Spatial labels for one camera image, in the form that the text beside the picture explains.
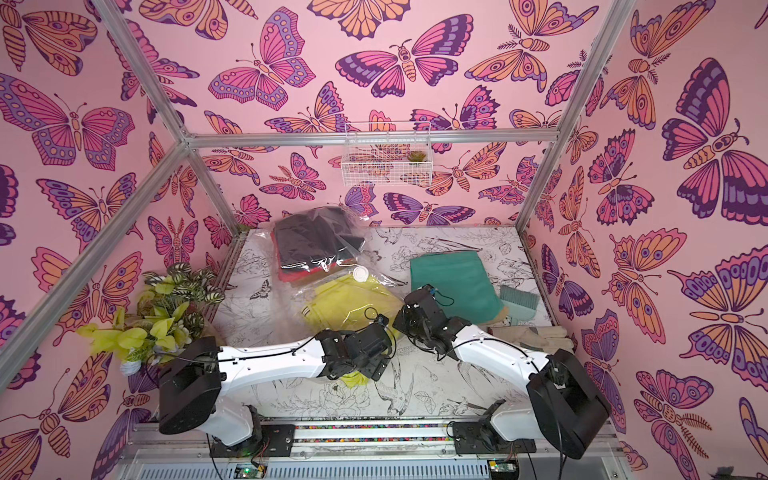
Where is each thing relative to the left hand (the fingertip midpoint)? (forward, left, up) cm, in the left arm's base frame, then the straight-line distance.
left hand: (377, 354), depth 83 cm
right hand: (+10, -5, +5) cm, 12 cm away
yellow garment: (+18, +12, -2) cm, 21 cm away
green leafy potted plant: (+5, +53, +13) cm, 55 cm away
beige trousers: (+15, -40, -3) cm, 42 cm away
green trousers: (+23, -26, +2) cm, 35 cm away
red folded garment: (+25, +28, +2) cm, 37 cm away
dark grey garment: (+40, +24, +5) cm, 47 cm away
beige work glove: (+7, -49, -4) cm, 50 cm away
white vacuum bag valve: (+26, +6, +2) cm, 27 cm away
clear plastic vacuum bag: (+30, +14, 0) cm, 33 cm away
